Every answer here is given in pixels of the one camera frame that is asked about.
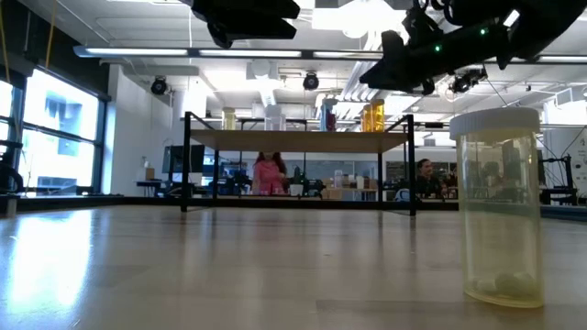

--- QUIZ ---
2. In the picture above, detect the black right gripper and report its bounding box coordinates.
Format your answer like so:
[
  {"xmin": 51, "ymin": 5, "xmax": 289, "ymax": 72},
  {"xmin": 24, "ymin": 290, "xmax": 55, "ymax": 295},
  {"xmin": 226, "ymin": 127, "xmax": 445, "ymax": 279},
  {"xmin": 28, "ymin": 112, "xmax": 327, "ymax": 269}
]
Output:
[{"xmin": 359, "ymin": 19, "xmax": 513, "ymax": 96}]

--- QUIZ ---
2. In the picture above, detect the orange medicine bottle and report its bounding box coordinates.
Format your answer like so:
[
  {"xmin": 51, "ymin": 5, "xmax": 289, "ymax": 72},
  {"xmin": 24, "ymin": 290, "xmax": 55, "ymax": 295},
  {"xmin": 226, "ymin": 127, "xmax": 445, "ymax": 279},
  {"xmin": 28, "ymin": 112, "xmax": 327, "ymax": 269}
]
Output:
[
  {"xmin": 370, "ymin": 98, "xmax": 386, "ymax": 134},
  {"xmin": 360, "ymin": 104, "xmax": 373, "ymax": 134}
]

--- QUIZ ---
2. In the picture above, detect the blue medicine bottle white cap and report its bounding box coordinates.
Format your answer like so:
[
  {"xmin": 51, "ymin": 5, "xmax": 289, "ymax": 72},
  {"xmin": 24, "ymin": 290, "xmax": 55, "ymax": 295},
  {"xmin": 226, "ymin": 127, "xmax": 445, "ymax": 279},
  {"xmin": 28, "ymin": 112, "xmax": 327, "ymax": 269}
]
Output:
[{"xmin": 320, "ymin": 97, "xmax": 338, "ymax": 133}]

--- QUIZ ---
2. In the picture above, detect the yellow medicine bottle white cap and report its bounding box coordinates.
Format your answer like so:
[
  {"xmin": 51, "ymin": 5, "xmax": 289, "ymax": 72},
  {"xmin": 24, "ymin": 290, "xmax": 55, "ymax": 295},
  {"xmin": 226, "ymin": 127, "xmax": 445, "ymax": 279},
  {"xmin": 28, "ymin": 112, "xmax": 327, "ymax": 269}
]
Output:
[{"xmin": 221, "ymin": 106, "xmax": 237, "ymax": 131}]

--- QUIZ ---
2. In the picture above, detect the clear medicine bottle white cap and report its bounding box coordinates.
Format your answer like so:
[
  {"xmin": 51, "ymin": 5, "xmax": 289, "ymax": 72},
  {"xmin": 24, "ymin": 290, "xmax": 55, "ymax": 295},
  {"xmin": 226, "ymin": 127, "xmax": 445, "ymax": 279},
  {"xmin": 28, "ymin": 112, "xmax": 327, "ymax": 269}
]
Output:
[{"xmin": 263, "ymin": 104, "xmax": 287, "ymax": 132}]

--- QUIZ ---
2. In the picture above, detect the clear plastic pill bottle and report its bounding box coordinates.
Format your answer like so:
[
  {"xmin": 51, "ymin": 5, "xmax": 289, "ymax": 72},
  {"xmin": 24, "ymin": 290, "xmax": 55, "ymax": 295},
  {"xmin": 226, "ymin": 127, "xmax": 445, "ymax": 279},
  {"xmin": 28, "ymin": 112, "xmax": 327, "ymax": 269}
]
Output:
[{"xmin": 449, "ymin": 106, "xmax": 546, "ymax": 309}]

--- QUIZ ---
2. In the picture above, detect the long ceiling light fixture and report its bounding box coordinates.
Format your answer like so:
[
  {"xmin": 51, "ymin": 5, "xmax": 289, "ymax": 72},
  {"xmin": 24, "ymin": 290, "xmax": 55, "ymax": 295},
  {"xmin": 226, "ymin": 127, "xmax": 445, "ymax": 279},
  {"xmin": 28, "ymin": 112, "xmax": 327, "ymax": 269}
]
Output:
[{"xmin": 72, "ymin": 44, "xmax": 384, "ymax": 61}]

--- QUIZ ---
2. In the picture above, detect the seated person in dark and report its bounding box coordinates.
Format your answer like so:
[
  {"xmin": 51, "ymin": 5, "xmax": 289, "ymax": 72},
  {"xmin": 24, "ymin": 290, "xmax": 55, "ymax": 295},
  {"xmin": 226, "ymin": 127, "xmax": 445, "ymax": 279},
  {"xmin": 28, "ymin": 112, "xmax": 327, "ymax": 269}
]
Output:
[{"xmin": 415, "ymin": 158, "xmax": 449, "ymax": 200}]

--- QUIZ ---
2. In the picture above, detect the black computer monitor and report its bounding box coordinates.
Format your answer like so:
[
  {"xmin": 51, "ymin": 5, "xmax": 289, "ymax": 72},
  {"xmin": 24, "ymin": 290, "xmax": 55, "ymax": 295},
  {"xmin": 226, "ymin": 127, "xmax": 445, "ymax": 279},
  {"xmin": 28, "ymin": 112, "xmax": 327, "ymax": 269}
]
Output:
[{"xmin": 161, "ymin": 144, "xmax": 206, "ymax": 175}]

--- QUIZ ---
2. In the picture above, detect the person in pink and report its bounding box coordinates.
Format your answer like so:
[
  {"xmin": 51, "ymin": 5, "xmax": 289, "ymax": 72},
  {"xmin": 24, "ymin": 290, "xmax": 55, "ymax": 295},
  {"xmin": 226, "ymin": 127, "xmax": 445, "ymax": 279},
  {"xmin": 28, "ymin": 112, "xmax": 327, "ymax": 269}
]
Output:
[{"xmin": 251, "ymin": 151, "xmax": 290, "ymax": 196}]

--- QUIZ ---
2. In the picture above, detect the white potted plant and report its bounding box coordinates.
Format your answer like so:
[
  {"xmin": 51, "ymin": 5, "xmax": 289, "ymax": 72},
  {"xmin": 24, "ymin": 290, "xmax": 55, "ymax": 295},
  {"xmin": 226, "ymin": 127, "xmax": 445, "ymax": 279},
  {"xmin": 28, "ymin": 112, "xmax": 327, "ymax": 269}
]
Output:
[{"xmin": 288, "ymin": 165, "xmax": 305, "ymax": 198}]

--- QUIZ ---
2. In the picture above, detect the short ceiling light fixture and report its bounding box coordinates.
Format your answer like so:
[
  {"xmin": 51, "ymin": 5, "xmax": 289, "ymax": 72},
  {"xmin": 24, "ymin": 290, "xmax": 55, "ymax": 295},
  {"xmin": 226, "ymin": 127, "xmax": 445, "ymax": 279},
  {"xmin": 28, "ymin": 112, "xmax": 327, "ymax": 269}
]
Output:
[{"xmin": 535, "ymin": 54, "xmax": 587, "ymax": 65}]

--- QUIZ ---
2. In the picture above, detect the black equipment stand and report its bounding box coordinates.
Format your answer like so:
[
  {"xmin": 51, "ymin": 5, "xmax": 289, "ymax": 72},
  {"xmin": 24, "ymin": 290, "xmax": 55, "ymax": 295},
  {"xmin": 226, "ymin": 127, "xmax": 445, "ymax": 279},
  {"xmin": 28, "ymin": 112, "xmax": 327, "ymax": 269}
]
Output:
[{"xmin": 539, "ymin": 154, "xmax": 579, "ymax": 206}]

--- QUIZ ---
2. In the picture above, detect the large window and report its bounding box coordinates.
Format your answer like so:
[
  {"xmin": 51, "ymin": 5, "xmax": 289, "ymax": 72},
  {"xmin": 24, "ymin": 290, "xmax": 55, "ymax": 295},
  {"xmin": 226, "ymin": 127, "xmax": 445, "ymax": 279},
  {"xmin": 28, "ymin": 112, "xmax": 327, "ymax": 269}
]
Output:
[{"xmin": 0, "ymin": 67, "xmax": 110, "ymax": 194}]

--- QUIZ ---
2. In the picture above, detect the black hanging ceiling camera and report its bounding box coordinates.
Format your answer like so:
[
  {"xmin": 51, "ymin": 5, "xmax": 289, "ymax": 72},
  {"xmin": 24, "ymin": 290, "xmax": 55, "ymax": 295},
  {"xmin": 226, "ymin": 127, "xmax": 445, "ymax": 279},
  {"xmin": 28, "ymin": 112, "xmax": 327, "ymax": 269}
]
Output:
[{"xmin": 448, "ymin": 67, "xmax": 489, "ymax": 94}]

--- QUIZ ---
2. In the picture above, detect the wooden shelf with black frame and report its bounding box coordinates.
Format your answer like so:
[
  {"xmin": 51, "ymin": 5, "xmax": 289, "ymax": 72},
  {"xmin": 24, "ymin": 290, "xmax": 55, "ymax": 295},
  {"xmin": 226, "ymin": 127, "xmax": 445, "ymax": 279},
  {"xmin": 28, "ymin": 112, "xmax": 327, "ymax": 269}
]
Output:
[{"xmin": 180, "ymin": 110, "xmax": 418, "ymax": 217}]

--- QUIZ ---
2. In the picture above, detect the yellow hanging cable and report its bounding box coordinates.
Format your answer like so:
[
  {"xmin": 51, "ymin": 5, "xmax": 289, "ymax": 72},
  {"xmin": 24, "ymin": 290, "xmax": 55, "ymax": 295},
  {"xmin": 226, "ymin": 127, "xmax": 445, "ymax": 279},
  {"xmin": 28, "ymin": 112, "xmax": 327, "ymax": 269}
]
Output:
[
  {"xmin": 0, "ymin": 0, "xmax": 11, "ymax": 84},
  {"xmin": 44, "ymin": 0, "xmax": 58, "ymax": 71}
]

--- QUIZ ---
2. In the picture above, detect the black aluminium rig frame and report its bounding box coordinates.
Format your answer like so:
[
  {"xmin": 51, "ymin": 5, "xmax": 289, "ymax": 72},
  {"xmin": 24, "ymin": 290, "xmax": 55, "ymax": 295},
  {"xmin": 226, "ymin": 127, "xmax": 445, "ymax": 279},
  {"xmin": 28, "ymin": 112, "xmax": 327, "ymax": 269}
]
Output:
[{"xmin": 0, "ymin": 195, "xmax": 587, "ymax": 222}]

